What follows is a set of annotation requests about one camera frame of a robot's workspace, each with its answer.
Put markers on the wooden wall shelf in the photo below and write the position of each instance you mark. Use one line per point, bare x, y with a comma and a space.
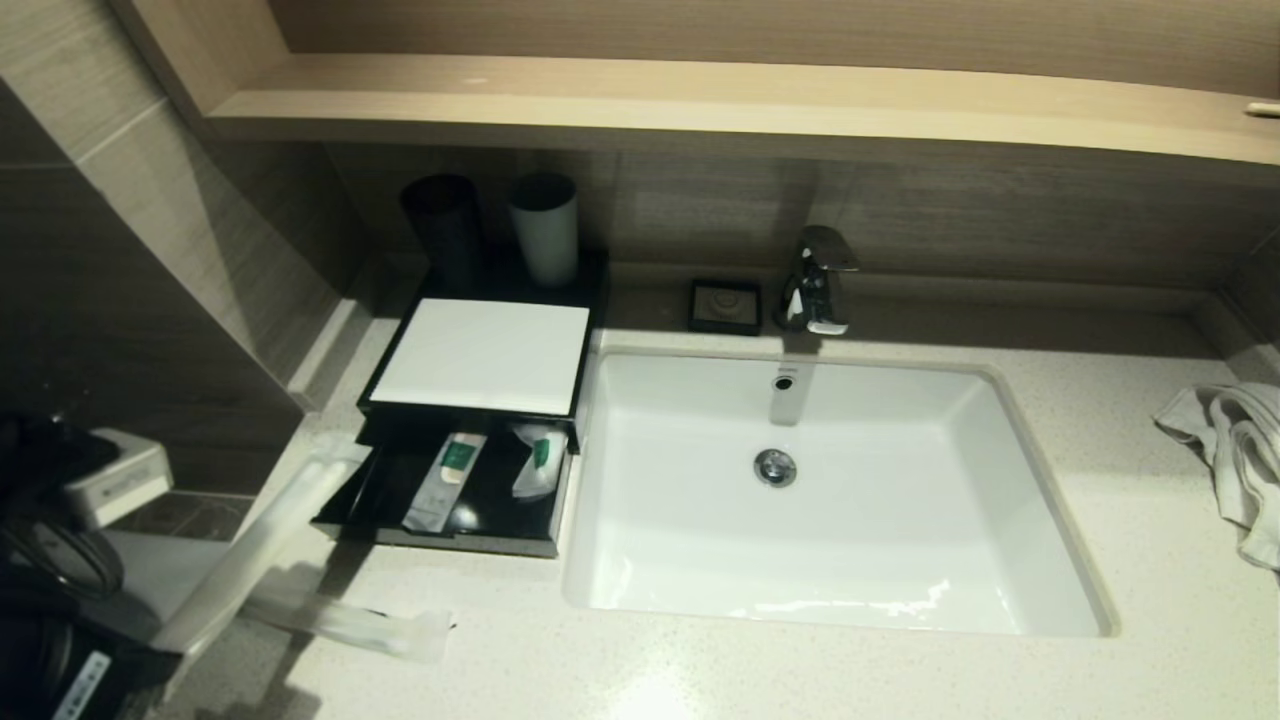
800, 95

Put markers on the chrome drain stopper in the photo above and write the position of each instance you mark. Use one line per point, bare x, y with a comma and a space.
775, 468

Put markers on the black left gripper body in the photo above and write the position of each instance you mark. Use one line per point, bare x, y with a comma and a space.
100, 675

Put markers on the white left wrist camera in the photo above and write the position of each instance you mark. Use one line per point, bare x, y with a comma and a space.
115, 480

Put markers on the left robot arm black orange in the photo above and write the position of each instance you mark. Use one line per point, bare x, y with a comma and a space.
40, 455

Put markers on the grey sachet with green label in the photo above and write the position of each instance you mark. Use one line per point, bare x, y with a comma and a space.
445, 480

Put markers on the small pale stick on shelf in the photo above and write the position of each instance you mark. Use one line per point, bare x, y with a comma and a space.
1262, 107

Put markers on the black amenity box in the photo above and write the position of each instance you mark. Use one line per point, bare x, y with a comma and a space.
595, 300

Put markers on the black tray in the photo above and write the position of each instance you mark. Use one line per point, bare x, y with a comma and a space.
500, 520

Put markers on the black cup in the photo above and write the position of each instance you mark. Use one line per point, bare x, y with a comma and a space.
445, 230

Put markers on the white towel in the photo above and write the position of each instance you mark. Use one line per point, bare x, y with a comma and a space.
1240, 450

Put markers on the long clear toothbrush packet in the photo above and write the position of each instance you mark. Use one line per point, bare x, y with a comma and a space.
370, 625

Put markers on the black soap dish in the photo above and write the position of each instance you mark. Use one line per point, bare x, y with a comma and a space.
724, 305

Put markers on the small plain white sachet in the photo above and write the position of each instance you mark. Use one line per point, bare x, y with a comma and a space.
540, 470

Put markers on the chrome faucet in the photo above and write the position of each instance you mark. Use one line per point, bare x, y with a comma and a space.
815, 290

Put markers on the white sachet with green square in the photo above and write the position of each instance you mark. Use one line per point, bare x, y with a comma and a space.
525, 432

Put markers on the white sink basin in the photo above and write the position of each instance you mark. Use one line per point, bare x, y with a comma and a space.
850, 540

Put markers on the grey plastic cup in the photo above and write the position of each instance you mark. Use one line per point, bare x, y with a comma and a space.
545, 240

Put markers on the clear toothbrush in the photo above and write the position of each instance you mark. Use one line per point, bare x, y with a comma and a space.
260, 540

